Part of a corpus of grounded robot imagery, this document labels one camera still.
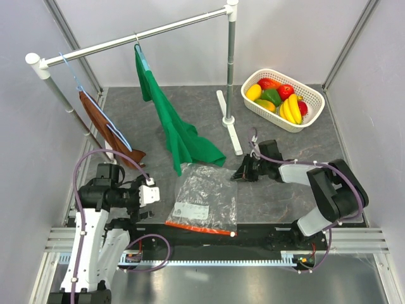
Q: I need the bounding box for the red pomegranate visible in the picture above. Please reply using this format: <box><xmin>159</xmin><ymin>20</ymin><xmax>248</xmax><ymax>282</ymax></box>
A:
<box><xmin>297</xmin><ymin>101</ymin><xmax>308</xmax><ymax>117</ymax></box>

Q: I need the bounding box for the green bell pepper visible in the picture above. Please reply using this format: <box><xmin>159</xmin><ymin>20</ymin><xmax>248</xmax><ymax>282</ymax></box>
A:
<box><xmin>261</xmin><ymin>89</ymin><xmax>282</xmax><ymax>108</ymax></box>

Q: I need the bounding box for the red apple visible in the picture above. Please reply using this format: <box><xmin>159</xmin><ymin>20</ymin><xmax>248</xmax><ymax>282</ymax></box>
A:
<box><xmin>277</xmin><ymin>84</ymin><xmax>295</xmax><ymax>101</ymax></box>

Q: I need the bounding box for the blue shirt hanger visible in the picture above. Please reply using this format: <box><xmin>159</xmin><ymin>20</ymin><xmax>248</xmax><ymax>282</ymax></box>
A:
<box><xmin>134</xmin><ymin>33</ymin><xmax>150</xmax><ymax>71</ymax></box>

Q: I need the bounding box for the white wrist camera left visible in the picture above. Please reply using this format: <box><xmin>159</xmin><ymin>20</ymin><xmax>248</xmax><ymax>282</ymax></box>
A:
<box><xmin>139</xmin><ymin>177</ymin><xmax>160</xmax><ymax>208</ymax></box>

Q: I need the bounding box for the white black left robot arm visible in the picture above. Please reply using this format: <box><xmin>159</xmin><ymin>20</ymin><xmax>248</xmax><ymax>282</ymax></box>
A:
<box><xmin>47</xmin><ymin>163</ymin><xmax>160</xmax><ymax>303</ymax></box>

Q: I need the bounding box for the white plastic basket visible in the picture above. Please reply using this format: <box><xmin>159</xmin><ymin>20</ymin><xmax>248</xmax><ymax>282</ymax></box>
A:
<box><xmin>240</xmin><ymin>68</ymin><xmax>325</xmax><ymax>133</ymax></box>

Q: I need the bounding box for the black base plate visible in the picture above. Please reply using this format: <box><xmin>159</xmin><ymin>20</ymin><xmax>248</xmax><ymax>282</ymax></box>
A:
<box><xmin>65</xmin><ymin>218</ymin><xmax>370</xmax><ymax>263</ymax></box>

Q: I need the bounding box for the aluminium frame rail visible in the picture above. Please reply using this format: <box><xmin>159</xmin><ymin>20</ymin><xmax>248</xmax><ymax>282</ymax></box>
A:
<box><xmin>44</xmin><ymin>227</ymin><xmax>389</xmax><ymax>254</ymax></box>

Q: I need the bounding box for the yellow green mango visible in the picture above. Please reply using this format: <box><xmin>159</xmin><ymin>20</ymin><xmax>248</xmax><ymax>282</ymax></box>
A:
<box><xmin>254</xmin><ymin>99</ymin><xmax>277</xmax><ymax>113</ymax></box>

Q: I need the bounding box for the light blue hanger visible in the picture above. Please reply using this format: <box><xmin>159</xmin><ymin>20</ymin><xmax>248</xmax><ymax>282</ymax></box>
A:
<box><xmin>59</xmin><ymin>53</ymin><xmax>132</xmax><ymax>152</ymax></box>

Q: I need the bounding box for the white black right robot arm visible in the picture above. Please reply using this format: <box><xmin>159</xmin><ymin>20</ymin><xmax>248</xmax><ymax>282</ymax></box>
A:
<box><xmin>232</xmin><ymin>136</ymin><xmax>369</xmax><ymax>250</ymax></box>

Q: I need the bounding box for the yellow lemon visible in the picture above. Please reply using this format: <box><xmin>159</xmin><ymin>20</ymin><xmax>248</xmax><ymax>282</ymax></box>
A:
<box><xmin>246</xmin><ymin>84</ymin><xmax>262</xmax><ymax>101</ymax></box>

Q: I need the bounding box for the brown towel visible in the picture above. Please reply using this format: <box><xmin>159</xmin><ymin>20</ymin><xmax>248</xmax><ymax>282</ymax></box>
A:
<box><xmin>78</xmin><ymin>92</ymin><xmax>146</xmax><ymax>167</ymax></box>

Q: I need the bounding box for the white clothes rack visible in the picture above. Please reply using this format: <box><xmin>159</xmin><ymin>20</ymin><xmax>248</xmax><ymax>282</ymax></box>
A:
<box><xmin>25</xmin><ymin>1</ymin><xmax>243</xmax><ymax>156</ymax></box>

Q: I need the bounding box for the clear zip top bag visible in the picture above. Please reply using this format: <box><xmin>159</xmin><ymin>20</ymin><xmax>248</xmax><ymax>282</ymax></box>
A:
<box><xmin>165</xmin><ymin>163</ymin><xmax>238</xmax><ymax>238</ymax></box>

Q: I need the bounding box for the yellow banana bunch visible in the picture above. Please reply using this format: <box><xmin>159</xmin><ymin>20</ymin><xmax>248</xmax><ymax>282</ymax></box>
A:
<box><xmin>279</xmin><ymin>94</ymin><xmax>302</xmax><ymax>125</ymax></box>

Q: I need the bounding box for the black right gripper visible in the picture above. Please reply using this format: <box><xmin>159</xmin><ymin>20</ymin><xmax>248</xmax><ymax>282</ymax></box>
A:
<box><xmin>230</xmin><ymin>153</ymin><xmax>269</xmax><ymax>182</ymax></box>

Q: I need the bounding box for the slotted cable duct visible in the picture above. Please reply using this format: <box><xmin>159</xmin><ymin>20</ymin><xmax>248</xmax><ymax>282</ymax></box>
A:
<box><xmin>58</xmin><ymin>251</ymin><xmax>317</xmax><ymax>267</ymax></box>

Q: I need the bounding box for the green shirt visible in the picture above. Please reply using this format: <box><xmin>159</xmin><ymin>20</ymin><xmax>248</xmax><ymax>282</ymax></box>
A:
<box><xmin>135</xmin><ymin>57</ymin><xmax>226</xmax><ymax>175</ymax></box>

